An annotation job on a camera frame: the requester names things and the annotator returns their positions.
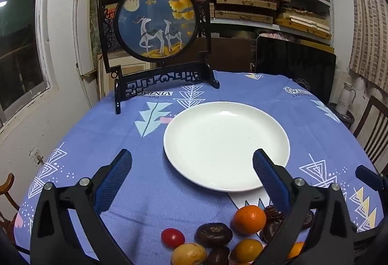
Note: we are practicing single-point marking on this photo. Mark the red cherry tomato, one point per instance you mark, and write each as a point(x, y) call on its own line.
point(172, 237)

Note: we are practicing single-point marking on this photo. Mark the white ceramic plate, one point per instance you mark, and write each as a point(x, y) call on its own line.
point(218, 143)

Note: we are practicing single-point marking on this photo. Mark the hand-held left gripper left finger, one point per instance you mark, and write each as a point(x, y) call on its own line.
point(113, 180)

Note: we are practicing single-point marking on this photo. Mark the brown wooden slatted chair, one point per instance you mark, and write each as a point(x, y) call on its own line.
point(374, 128)

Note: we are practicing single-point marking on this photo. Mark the tan round fruit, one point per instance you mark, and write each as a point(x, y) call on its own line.
point(188, 254)

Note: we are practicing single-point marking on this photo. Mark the white panel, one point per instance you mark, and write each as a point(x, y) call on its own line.
point(81, 40)

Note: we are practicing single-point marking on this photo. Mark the beige checked curtain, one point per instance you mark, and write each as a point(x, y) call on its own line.
point(369, 25)

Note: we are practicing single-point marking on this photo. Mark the black round stand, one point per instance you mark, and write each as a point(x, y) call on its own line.
point(341, 119)

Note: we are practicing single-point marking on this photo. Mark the window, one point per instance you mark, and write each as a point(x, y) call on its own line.
point(21, 40)

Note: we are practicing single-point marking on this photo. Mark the white ceramic jug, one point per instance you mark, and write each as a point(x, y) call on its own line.
point(345, 98)

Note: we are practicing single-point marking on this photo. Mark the brown cabinet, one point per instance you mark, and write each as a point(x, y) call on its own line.
point(230, 54)

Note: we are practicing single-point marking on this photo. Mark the reddish wooden chair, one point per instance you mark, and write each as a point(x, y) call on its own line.
point(9, 192)

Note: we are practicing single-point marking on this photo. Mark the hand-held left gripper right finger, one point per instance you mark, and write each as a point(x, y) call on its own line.
point(269, 180)

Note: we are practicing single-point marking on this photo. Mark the yellow cherry tomato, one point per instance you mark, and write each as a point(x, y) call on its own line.
point(247, 249)

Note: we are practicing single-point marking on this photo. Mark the white metal shelf unit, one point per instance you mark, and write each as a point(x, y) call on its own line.
point(303, 33)

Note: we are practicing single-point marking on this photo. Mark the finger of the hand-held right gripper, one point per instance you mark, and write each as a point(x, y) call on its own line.
point(368, 176)
point(365, 237)

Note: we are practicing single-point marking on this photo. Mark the orange tangerine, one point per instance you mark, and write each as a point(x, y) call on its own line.
point(249, 219)

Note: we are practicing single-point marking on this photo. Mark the round deer embroidery table screen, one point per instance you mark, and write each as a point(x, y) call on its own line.
point(157, 22)

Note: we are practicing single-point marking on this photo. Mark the large dark brown water chestnut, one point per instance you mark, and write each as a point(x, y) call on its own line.
point(213, 234)

